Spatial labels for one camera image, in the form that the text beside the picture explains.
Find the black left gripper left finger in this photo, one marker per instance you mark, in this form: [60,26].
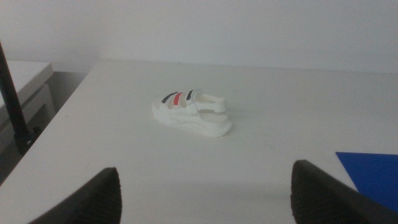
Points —
[99,199]

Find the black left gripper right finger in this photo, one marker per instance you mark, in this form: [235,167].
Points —
[317,199]

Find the blue rectangular mat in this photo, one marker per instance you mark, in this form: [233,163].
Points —
[376,174]

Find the black stand pole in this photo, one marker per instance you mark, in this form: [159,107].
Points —
[12,105]

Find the white side table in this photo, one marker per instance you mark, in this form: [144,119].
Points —
[31,77]

